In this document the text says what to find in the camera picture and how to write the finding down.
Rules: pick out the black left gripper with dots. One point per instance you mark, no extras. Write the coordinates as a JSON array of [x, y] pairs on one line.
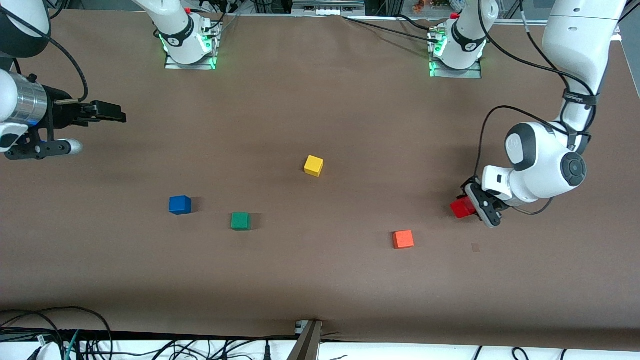
[[470, 190]]

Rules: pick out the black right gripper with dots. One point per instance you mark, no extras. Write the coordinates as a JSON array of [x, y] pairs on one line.
[[61, 114]]

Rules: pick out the red wooden block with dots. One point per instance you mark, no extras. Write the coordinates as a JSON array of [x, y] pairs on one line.
[[461, 208]]

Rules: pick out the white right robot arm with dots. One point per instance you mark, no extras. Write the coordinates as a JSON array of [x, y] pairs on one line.
[[177, 30]]

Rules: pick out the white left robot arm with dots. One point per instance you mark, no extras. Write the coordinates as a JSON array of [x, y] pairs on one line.
[[545, 160]]

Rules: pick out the orange wooden block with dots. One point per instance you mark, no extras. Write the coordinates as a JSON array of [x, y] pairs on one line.
[[403, 239]]

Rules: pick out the blue wooden block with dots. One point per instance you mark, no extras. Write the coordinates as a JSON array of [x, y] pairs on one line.
[[180, 205]]

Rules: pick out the yellow wooden block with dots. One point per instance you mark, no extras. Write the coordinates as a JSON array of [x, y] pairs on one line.
[[313, 165]]

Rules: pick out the green wooden block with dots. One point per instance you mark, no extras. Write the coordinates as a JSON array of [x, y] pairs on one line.
[[240, 220]]

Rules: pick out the brown paper table cover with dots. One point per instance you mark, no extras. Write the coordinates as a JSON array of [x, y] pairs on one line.
[[320, 280]]

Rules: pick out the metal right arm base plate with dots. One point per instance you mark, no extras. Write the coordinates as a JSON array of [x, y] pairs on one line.
[[172, 65]]

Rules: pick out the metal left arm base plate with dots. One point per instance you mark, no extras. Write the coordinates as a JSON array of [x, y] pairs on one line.
[[455, 73]]

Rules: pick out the aluminium corner bracket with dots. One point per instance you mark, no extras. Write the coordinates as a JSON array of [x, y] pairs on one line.
[[614, 31]]

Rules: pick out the grey metal table post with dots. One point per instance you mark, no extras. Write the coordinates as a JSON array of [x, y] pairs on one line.
[[306, 345]]

